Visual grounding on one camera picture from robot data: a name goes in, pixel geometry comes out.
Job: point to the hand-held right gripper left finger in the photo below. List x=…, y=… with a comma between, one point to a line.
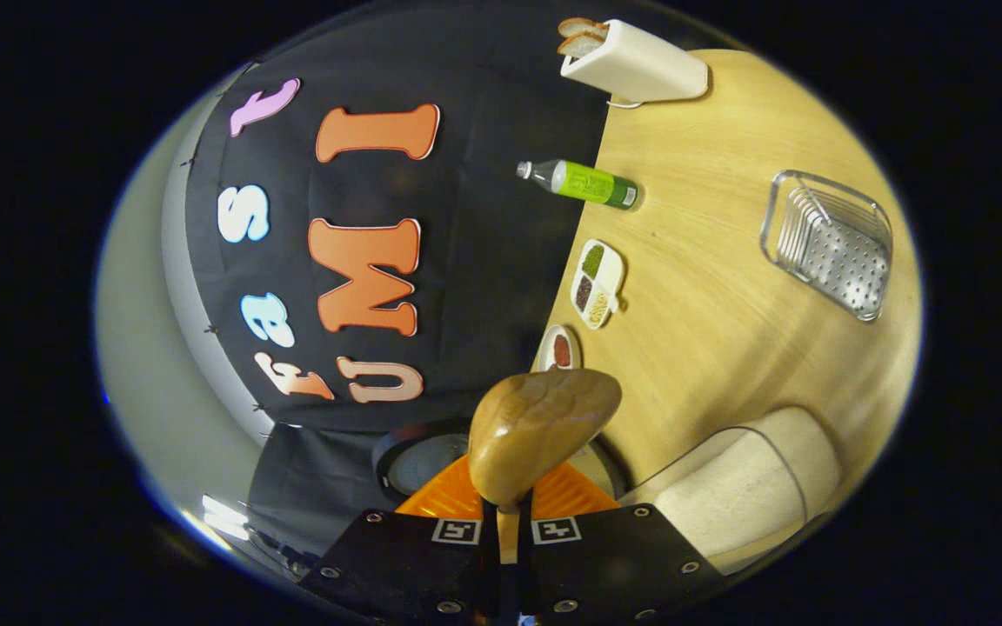
x=397, y=565

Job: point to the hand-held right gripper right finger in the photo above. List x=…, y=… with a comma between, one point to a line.
x=614, y=565

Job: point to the dark grey rice cooker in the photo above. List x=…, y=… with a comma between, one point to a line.
x=418, y=461

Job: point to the uncooked white rice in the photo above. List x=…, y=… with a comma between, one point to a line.
x=727, y=496

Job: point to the wooden spoon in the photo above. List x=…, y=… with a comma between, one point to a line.
x=540, y=426

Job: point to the ceiling light panel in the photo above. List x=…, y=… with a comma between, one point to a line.
x=224, y=517

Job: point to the round plate with red meat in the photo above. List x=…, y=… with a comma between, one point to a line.
x=560, y=350

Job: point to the white divided dish with beans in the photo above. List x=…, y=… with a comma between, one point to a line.
x=598, y=283

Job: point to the green label plastic bottle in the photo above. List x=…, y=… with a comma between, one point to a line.
x=588, y=183

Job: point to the white toaster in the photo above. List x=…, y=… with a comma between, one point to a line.
x=640, y=65

